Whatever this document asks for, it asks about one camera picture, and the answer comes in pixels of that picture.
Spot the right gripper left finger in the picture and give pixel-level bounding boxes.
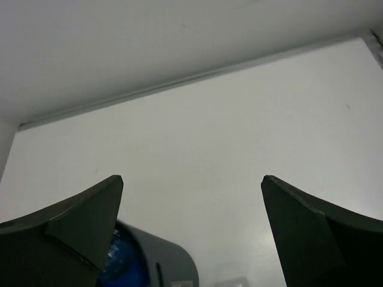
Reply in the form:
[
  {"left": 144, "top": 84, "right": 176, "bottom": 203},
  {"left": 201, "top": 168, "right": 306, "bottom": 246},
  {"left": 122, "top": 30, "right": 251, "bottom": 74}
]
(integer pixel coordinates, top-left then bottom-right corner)
[{"left": 1, "top": 175, "right": 123, "bottom": 286}]

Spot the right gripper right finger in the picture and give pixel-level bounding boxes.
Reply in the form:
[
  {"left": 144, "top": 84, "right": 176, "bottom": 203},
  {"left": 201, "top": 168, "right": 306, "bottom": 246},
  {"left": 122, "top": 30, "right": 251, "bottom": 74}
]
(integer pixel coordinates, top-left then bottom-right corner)
[{"left": 261, "top": 175, "right": 382, "bottom": 286}]

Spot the dark grey plastic bin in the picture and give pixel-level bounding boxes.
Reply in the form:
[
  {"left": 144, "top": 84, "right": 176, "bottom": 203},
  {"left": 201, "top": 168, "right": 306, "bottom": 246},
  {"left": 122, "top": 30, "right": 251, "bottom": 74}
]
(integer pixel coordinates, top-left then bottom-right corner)
[{"left": 116, "top": 221, "right": 199, "bottom": 286}]

